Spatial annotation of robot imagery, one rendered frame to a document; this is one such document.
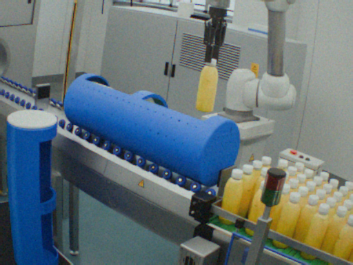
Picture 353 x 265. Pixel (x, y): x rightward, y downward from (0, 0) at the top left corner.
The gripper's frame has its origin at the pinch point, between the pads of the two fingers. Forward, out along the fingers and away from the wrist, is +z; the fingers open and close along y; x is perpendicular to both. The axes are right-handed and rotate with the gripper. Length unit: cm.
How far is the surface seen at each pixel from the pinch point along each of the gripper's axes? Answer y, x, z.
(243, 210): 8, 32, 53
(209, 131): 9.4, 10.5, 27.6
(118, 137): 13, -33, 44
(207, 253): 33, 35, 62
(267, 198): 39, 55, 29
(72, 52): -30, -130, 25
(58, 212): 8, -86, 110
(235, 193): 16, 31, 44
